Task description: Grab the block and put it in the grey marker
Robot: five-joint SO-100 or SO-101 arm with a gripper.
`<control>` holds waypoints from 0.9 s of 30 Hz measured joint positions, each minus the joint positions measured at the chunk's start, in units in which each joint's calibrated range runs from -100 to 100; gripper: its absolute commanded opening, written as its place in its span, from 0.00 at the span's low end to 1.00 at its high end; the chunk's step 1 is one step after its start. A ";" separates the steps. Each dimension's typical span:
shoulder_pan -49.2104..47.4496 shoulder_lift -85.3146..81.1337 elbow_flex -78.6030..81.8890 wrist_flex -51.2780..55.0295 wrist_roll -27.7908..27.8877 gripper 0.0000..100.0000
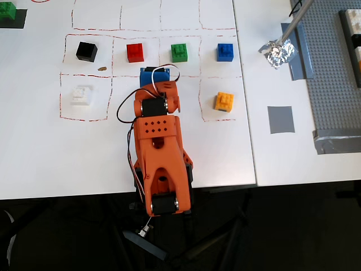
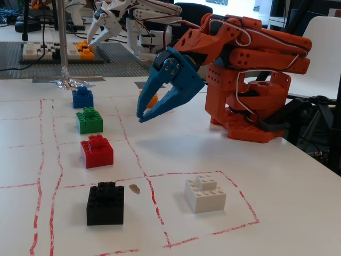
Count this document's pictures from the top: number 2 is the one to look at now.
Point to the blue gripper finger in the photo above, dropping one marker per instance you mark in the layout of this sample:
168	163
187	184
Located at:
153	89
170	102

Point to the green lego block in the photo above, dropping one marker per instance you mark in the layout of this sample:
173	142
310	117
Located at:
89	121

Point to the small brown scrap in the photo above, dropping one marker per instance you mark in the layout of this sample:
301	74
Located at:
134	188

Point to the white lego block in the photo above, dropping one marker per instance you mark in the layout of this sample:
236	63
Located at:
205	196

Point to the black table clamp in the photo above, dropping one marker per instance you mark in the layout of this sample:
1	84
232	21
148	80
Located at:
282	117

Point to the black thin stand post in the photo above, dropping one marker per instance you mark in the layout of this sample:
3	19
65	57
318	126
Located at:
25	21

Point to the blue lego block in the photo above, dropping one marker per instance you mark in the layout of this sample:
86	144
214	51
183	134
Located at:
82	98

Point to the crumpled aluminium foil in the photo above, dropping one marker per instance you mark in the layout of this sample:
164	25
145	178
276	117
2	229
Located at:
70	84

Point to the lego brick mosaic panel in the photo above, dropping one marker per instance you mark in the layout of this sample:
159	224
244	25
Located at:
33	50

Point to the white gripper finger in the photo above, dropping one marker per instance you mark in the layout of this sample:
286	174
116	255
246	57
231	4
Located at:
105	36
96	28

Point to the metal pole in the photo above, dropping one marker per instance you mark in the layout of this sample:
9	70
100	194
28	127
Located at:
63	34

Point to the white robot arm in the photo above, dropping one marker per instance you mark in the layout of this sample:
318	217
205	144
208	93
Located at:
144	29

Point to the grey square tape marker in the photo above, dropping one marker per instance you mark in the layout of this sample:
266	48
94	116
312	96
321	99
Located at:
139	84

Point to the black device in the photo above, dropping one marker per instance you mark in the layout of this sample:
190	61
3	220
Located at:
26	26

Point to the red lego block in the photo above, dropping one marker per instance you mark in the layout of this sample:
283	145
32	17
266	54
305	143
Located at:
97	154

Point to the grey tape strip under foil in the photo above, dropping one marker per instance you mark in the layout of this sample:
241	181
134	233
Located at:
90	78

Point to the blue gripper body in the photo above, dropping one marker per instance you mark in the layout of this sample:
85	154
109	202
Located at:
184	80

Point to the white chair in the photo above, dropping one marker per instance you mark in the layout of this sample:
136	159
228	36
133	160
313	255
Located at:
323	53

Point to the grey lego baseplate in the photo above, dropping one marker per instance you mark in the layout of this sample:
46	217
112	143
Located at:
117	66

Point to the black lego block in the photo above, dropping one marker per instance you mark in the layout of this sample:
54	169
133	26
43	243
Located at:
105	205

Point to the orange lego block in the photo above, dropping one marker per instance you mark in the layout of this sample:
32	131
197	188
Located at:
153	101

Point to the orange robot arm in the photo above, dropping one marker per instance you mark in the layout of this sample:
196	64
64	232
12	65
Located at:
266	50

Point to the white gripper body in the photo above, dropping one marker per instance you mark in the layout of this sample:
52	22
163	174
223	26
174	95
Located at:
104	25

